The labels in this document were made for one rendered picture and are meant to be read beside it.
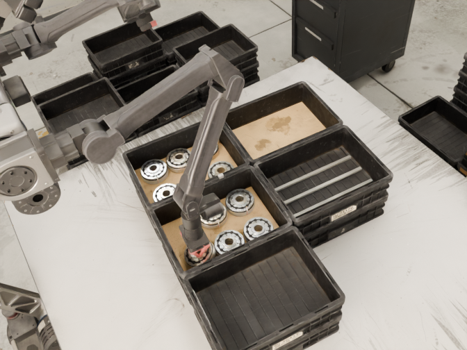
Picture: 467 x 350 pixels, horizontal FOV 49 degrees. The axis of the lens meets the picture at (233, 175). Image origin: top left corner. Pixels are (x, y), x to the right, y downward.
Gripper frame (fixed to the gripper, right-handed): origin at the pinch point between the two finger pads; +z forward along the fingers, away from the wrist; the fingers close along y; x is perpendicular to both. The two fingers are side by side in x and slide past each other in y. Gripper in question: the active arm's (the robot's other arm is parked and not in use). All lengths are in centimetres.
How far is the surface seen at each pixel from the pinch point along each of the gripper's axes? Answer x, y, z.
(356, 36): -149, 116, 32
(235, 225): -16.9, 6.1, 4.5
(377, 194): -66, -8, 0
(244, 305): -6.3, -22.2, 5.6
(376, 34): -166, 117, 37
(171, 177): -5.3, 38.1, 4.7
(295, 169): -48, 18, 3
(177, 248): 4.5, 7.4, 5.6
